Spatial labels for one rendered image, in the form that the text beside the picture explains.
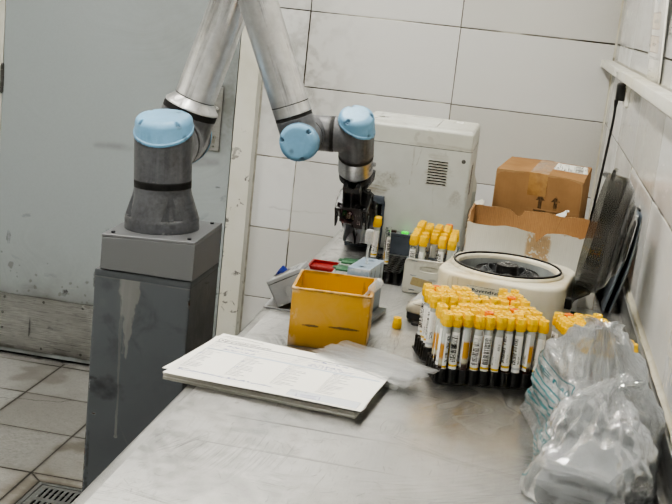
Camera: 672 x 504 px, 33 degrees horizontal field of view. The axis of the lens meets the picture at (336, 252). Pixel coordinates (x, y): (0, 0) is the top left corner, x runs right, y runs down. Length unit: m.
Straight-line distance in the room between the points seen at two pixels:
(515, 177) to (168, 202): 1.09
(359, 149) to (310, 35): 1.69
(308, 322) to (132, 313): 0.53
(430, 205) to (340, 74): 1.41
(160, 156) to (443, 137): 0.71
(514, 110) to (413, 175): 1.33
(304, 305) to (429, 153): 0.87
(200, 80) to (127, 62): 1.77
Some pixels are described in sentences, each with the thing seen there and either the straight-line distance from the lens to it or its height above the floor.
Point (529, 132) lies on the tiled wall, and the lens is 3.94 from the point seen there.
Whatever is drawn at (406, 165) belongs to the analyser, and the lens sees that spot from 2.65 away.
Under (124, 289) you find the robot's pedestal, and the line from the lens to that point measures 2.28.
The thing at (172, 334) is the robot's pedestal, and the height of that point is 0.76.
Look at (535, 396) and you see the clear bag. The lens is 1.63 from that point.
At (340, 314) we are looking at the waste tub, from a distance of 1.86.
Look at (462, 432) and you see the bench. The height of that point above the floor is 0.88.
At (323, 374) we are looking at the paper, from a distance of 1.71.
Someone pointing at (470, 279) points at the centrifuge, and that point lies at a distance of 2.02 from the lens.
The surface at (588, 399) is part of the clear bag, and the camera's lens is 1.44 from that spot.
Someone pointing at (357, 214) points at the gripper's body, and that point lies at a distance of 2.44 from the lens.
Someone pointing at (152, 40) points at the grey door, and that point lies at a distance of 4.09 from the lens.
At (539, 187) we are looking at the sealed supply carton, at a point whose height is 1.02.
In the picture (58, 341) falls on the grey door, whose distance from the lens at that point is 4.40.
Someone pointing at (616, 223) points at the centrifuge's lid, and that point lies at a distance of 1.99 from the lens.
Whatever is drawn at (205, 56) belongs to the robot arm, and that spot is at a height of 1.30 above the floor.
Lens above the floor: 1.44
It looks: 12 degrees down
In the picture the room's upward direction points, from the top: 6 degrees clockwise
